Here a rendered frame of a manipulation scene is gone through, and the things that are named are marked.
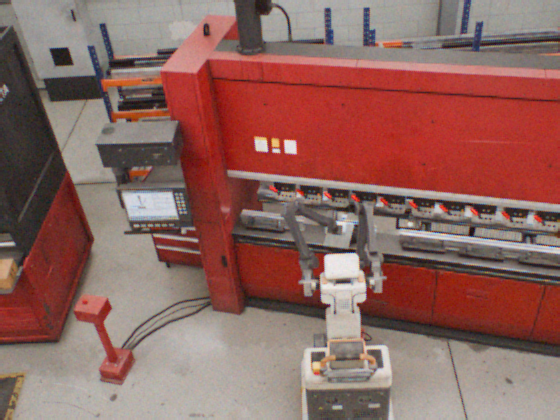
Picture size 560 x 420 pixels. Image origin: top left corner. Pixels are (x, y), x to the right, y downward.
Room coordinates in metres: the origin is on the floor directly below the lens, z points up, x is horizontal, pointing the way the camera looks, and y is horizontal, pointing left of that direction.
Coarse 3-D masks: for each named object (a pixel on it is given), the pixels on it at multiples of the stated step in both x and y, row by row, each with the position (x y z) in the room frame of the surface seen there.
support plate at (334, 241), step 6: (348, 228) 3.31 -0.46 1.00; (348, 234) 3.24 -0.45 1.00; (324, 240) 3.21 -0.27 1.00; (330, 240) 3.20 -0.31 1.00; (336, 240) 3.19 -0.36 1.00; (342, 240) 3.19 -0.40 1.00; (348, 240) 3.18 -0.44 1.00; (324, 246) 3.15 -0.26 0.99; (330, 246) 3.14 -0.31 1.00; (336, 246) 3.13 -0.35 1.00; (342, 246) 3.13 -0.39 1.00; (348, 246) 3.12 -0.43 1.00
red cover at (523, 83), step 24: (216, 72) 3.59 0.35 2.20; (240, 72) 3.54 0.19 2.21; (264, 72) 3.49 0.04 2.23; (288, 72) 3.44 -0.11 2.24; (312, 72) 3.39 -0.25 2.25; (336, 72) 3.35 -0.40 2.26; (360, 72) 3.30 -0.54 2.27; (384, 72) 3.25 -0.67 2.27; (408, 72) 3.21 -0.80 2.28; (432, 72) 3.17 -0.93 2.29; (456, 72) 3.13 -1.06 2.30; (480, 72) 3.10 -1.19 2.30; (504, 72) 3.07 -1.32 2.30; (528, 72) 3.05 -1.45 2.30; (552, 72) 3.02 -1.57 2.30; (504, 96) 3.03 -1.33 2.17; (528, 96) 2.99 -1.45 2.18; (552, 96) 2.95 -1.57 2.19
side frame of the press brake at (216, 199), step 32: (192, 32) 4.02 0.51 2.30; (224, 32) 3.97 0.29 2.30; (192, 64) 3.54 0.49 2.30; (192, 96) 3.45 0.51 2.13; (192, 128) 3.46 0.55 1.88; (192, 160) 3.48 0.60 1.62; (224, 160) 3.61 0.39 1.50; (192, 192) 3.49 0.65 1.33; (224, 192) 3.53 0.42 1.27; (256, 192) 4.12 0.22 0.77; (224, 224) 3.44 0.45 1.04; (224, 256) 3.45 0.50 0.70; (224, 288) 3.46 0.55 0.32
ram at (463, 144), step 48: (240, 96) 3.57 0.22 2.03; (288, 96) 3.46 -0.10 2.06; (336, 96) 3.36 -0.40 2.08; (384, 96) 3.27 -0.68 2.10; (432, 96) 3.18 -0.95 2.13; (480, 96) 3.10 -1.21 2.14; (240, 144) 3.58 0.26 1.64; (336, 144) 3.37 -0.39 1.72; (384, 144) 3.26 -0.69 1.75; (432, 144) 3.17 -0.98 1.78; (480, 144) 3.08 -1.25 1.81; (528, 144) 2.99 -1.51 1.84; (384, 192) 3.26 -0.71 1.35; (480, 192) 3.06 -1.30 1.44; (528, 192) 2.97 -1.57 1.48
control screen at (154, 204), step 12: (132, 192) 3.25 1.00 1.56; (144, 192) 3.24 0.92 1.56; (156, 192) 3.23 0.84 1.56; (168, 192) 3.22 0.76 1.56; (132, 204) 3.25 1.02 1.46; (144, 204) 3.24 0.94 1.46; (156, 204) 3.23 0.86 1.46; (168, 204) 3.22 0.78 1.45; (132, 216) 3.26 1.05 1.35; (144, 216) 3.25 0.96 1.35; (156, 216) 3.24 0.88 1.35; (168, 216) 3.23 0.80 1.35
